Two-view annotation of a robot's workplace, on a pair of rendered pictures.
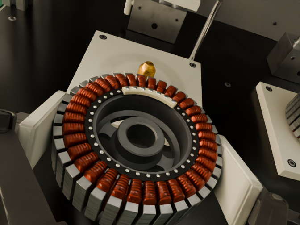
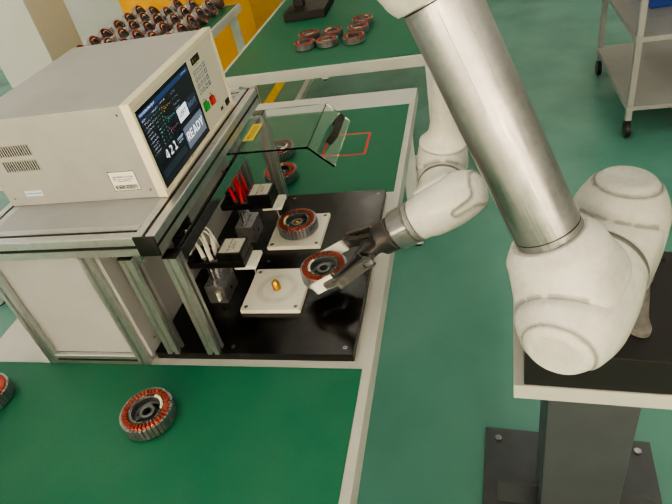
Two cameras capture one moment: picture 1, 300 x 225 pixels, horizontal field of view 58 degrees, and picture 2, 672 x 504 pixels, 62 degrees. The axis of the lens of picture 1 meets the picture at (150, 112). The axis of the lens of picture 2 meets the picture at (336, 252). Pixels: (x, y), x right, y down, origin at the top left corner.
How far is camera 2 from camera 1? 119 cm
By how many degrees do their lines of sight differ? 46
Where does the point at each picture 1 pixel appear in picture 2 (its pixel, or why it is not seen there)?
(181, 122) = (318, 259)
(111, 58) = (262, 300)
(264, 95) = (277, 246)
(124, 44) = (249, 298)
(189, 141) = (325, 257)
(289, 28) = (216, 225)
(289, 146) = (308, 242)
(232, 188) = (339, 247)
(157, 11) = (228, 280)
